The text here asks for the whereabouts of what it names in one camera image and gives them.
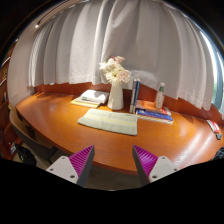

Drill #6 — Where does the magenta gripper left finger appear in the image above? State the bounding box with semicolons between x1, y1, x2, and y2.
47;145;95;187

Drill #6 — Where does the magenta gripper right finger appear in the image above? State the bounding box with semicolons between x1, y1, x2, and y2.
132;145;179;186

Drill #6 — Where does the light green folded towel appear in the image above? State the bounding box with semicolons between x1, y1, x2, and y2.
78;108;137;136

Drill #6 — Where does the white bottom flat book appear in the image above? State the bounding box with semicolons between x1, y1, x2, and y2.
137;115;173;124

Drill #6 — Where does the blue flat book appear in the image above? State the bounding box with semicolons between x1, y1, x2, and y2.
136;109;173;121

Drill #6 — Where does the orange flat book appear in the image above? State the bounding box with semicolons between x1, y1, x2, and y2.
135;100;171;115

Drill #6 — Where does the yellow-green flat book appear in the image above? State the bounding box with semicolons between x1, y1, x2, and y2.
70;97;100;108

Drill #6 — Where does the clear plastic bottle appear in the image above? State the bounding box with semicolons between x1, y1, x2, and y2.
155;82;165;109

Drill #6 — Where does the open white book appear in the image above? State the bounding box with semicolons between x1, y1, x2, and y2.
81;89;109;103

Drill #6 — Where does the white ceramic vase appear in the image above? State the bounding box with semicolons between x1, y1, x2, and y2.
107;83;124;110

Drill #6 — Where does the red small box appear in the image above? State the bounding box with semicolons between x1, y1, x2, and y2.
207;120;220;133

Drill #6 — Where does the grey upright book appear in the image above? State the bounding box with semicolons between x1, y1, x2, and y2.
129;79;137;113

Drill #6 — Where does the blue upright book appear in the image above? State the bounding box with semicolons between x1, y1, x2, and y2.
132;78;140;114

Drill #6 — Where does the pale pink flower bouquet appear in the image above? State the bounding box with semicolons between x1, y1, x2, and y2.
99;56;130;85

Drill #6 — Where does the white curtain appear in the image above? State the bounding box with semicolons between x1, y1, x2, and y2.
28;0;213;110

